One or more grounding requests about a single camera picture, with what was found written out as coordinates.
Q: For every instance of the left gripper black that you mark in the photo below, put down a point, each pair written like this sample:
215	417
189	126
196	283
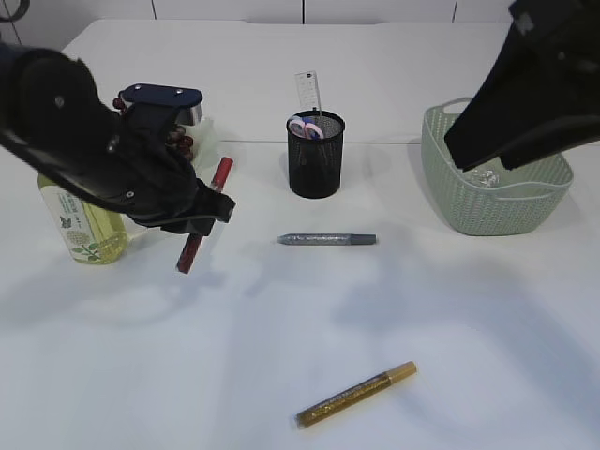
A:
154	184

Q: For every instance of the purple grape bunch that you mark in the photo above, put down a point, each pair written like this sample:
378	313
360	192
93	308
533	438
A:
177	138

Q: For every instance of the yellow tea bottle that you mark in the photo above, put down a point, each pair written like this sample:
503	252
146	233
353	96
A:
92	235

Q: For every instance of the red marker pen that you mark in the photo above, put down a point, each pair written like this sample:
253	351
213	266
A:
194	240

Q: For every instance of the silver glitter marker pen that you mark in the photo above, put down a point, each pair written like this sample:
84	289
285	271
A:
327	239

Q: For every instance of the pink purple capped scissors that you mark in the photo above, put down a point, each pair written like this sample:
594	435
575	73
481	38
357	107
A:
296	127

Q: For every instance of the blue capped scissors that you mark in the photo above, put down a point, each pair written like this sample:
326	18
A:
310	129

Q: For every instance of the clear plastic ruler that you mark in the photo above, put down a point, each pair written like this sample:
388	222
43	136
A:
308	91

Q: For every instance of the gold glitter marker pen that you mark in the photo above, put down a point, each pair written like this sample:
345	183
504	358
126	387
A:
353	395

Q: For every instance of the clear plastic sheet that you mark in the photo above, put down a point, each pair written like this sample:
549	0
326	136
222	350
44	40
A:
483	176

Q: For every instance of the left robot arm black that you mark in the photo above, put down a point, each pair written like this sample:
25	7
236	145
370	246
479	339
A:
53	120

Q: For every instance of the green wavy glass plate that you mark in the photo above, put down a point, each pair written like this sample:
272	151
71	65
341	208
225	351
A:
205	143

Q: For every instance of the black mesh pen holder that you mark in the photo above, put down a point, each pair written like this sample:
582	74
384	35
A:
314	167

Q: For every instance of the green plastic woven basket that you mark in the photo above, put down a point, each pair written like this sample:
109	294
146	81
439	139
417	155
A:
522	201

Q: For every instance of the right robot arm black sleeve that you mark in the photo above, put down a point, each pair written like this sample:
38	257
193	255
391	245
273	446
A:
541	96

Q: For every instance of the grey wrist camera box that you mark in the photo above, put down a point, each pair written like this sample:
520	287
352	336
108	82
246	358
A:
186	101

